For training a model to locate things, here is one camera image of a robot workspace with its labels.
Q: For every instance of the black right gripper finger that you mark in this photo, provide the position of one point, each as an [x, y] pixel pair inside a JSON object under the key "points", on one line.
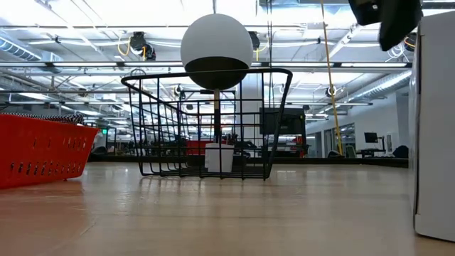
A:
{"points": [[400, 21], [366, 10]]}

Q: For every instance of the red storage bin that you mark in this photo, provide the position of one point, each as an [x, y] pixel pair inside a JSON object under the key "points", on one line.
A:
{"points": [[195, 147]]}

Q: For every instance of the black desk monitor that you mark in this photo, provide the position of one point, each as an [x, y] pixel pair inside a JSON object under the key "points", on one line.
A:
{"points": [[370, 137]]}

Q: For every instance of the plain white cardboard box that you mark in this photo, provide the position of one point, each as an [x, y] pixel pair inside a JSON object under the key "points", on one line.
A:
{"points": [[433, 142]]}

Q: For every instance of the white globe table lamp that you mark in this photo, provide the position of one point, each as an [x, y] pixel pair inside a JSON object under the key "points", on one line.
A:
{"points": [[217, 39]]}

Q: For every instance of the red plastic slotted basket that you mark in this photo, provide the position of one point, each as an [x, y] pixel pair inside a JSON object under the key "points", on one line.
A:
{"points": [[42, 153]]}

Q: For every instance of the silver ventilation duct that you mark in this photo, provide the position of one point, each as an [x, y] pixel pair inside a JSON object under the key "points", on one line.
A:
{"points": [[384, 85], [21, 49]]}

